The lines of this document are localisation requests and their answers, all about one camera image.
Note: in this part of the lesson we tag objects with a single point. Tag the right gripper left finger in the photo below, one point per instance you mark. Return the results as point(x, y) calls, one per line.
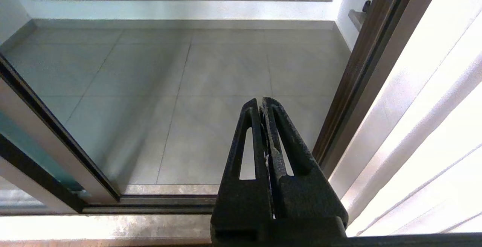
point(243, 202)

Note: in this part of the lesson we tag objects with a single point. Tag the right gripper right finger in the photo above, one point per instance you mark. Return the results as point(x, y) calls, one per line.
point(305, 198)

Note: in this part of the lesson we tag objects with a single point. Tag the brown framed sliding glass door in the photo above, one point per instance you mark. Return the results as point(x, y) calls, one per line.
point(56, 141)

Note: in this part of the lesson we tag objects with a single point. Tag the white sheer curtain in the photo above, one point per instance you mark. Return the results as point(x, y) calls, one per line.
point(421, 126)

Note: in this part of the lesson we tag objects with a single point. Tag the dark brown door jamb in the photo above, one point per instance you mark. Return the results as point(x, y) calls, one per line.
point(357, 70)

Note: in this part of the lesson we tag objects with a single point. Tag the brown framed fixed glass panel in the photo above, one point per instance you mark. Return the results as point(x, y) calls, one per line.
point(34, 175)

